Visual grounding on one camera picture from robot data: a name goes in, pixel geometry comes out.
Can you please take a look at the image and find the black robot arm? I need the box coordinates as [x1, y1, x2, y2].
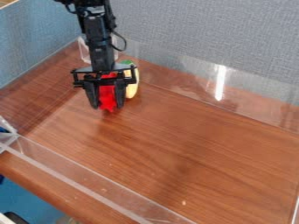
[54, 0, 139, 112]

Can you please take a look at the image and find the yellow green toy corn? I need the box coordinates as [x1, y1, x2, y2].
[124, 69, 140, 99]

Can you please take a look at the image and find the black cable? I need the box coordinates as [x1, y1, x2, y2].
[108, 31, 128, 53]

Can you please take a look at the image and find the red plastic block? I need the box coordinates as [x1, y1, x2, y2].
[98, 73, 119, 114]

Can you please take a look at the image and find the black object bottom left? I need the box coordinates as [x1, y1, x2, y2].
[4, 212, 30, 224]

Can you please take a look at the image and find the clear acrylic left bracket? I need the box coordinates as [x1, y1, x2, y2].
[0, 116, 23, 154]

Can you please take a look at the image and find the clear acrylic back wall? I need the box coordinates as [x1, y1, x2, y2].
[76, 34, 299, 136]

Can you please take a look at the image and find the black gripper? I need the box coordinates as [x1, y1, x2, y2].
[71, 64, 136, 109]

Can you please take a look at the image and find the clear acrylic front wall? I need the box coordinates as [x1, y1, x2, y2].
[7, 136, 197, 224]

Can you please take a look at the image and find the clear acrylic wall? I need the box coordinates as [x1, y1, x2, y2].
[7, 136, 197, 224]
[76, 34, 299, 136]

